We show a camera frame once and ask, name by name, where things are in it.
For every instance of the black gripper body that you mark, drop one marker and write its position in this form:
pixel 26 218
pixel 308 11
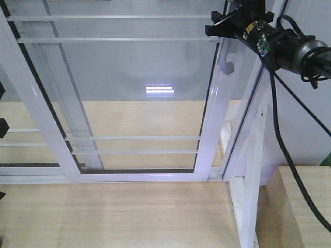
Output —
pixel 247 22

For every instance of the white framed transparent sliding door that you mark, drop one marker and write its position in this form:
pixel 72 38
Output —
pixel 111 91

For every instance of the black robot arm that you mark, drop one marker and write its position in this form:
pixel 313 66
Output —
pixel 282 47

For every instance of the white diagonal brace stand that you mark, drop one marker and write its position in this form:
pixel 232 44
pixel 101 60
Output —
pixel 245 190

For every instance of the light wooden box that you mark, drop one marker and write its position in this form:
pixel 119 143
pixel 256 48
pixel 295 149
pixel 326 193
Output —
pixel 301 228

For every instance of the white fixed door frame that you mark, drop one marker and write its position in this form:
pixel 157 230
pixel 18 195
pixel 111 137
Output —
pixel 256 93

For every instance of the white curved door handle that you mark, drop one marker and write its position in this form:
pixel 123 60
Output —
pixel 227 67

